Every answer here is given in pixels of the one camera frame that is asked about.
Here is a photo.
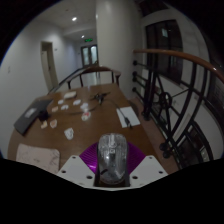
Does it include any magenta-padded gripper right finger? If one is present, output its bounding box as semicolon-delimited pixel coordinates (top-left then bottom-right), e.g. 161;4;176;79
126;142;169;188

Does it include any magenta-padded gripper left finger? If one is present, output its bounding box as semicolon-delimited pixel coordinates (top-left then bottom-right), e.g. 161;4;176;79
56;142;100;188

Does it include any transparent computer mouse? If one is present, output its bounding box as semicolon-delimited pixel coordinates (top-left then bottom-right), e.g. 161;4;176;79
96;132;129;186

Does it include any white marble-print mouse pad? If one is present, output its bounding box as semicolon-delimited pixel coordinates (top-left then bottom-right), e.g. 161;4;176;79
15;143;62;175

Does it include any small black box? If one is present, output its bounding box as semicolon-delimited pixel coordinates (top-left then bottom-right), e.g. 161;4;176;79
38;110;50;122

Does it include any black railing with wooden handrail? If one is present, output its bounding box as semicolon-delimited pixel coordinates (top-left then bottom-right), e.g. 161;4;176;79
132;48;224;171

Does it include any dark closed laptop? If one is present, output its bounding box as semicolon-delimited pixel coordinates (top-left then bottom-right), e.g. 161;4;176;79
13;97;54;136

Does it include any flat white box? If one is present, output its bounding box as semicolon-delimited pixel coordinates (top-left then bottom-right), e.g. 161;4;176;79
62;91;77;100

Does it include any wooden armchair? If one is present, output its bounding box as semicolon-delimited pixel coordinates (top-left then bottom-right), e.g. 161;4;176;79
67;65;122;90

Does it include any white side door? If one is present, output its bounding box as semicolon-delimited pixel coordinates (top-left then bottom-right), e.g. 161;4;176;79
40;41;60;91

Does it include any glazed double door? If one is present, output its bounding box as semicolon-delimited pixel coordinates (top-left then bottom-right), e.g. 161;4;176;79
80;44;100;67

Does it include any dark-framed window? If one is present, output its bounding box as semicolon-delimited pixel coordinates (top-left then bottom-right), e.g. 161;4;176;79
145;19;184;83

